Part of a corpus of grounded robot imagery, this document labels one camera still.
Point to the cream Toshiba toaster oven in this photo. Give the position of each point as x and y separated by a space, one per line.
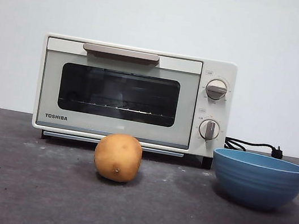
224 116

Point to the brown potato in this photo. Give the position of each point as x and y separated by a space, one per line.
117 155

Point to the beige oven knob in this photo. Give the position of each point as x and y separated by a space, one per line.
216 90
209 129

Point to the pale blue oven crumb tray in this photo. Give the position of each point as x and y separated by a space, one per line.
76 137

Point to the blue bowl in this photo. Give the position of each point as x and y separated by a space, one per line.
258 182

